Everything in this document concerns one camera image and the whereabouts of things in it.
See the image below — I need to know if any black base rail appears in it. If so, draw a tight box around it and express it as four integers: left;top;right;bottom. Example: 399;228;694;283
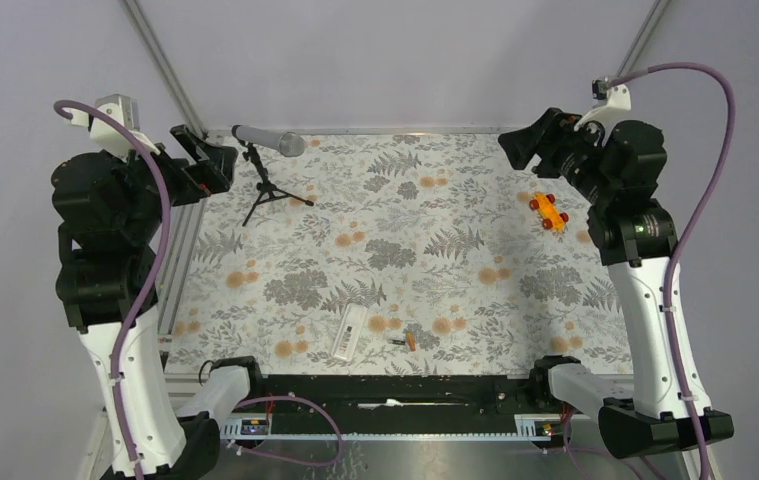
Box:
221;375;566;441

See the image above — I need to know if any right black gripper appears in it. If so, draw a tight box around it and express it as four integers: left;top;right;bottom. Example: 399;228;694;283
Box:
496;106;616;204

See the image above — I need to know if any floral patterned mat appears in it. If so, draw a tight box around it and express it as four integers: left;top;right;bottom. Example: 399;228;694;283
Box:
166;134;631;375

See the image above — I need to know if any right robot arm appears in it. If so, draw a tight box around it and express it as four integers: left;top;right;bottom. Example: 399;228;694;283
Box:
498;108;734;459

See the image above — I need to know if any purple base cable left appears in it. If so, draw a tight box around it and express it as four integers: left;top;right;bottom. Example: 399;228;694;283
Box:
226;395;345;469

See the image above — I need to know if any white remote control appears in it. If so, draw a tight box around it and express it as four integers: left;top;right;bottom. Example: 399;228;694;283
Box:
330;304;368;361

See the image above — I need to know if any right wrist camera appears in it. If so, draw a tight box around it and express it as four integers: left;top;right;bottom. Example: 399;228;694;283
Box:
574;77;632;131

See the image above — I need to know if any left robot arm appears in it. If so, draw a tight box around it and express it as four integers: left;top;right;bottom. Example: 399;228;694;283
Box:
51;120;266;479

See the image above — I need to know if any grey microphone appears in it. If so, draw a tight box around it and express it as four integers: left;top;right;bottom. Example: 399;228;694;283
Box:
231;125;307;158

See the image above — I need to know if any orange toy car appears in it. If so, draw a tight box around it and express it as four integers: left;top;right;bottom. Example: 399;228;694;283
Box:
529;192;570;233

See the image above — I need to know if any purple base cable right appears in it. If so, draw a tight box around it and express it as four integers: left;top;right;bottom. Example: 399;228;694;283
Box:
541;407;652;480

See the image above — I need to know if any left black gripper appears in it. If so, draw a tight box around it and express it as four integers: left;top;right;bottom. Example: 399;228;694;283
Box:
106;122;238;239

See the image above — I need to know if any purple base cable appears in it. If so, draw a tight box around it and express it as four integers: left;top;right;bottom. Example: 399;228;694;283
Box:
541;407;652;480
226;395;345;469

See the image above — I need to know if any black tripod stand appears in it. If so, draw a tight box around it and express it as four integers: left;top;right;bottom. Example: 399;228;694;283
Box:
238;140;315;227

